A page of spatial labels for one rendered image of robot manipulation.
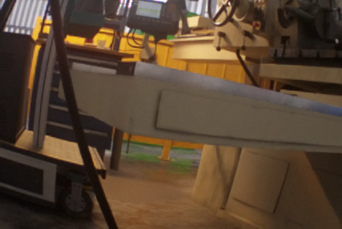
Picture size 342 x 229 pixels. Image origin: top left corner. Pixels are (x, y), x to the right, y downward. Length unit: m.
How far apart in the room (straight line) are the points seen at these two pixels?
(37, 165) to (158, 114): 1.20
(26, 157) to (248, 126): 1.25
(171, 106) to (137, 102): 0.06
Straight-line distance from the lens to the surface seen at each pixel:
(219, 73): 5.57
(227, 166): 2.88
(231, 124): 0.99
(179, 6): 2.14
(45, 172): 2.05
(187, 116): 0.95
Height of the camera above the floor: 0.68
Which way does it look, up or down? 1 degrees up
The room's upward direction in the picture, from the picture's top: 10 degrees clockwise
